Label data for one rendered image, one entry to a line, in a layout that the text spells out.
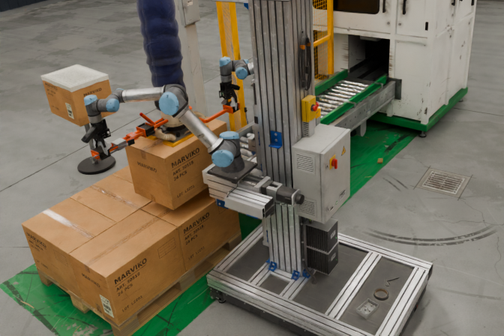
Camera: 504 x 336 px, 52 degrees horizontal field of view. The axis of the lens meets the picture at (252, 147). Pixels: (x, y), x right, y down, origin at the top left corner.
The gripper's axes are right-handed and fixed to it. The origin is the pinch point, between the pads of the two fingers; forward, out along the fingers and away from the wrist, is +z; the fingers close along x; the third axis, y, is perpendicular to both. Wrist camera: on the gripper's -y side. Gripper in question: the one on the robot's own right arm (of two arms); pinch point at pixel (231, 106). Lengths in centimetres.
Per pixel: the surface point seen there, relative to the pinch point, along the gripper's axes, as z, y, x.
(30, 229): 67, 118, -92
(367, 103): 61, -179, 11
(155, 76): -31, 40, -25
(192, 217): 67, 45, -5
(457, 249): 119, -85, 136
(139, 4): -77, 42, -26
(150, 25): -65, 41, -21
